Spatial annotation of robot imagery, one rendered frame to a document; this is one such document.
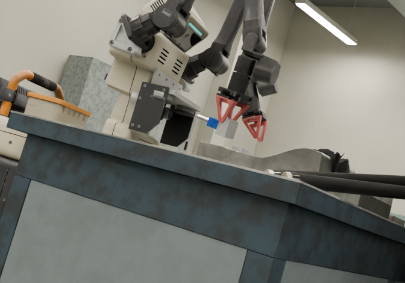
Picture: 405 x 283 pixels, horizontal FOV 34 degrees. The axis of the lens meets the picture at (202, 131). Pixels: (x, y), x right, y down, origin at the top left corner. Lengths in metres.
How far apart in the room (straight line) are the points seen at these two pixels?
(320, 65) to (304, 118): 0.88
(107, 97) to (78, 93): 0.38
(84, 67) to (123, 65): 5.52
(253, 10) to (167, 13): 0.26
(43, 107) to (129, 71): 0.33
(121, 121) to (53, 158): 0.88
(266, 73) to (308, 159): 0.31
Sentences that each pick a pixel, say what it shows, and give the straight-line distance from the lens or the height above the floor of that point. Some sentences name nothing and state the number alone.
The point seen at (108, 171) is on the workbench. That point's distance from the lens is 1.30.
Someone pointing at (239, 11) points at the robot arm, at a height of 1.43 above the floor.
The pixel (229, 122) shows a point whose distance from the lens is 1.95.
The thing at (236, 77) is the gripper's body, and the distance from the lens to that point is 1.96.
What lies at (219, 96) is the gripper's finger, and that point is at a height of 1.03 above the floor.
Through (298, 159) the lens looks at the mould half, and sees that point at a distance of 1.77.
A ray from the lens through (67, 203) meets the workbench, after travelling 1.35.
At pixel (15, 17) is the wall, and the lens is 7.78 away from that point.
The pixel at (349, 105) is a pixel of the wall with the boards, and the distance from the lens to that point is 10.34.
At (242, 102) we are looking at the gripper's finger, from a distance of 1.96.
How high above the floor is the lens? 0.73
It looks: 6 degrees up
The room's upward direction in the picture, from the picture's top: 16 degrees clockwise
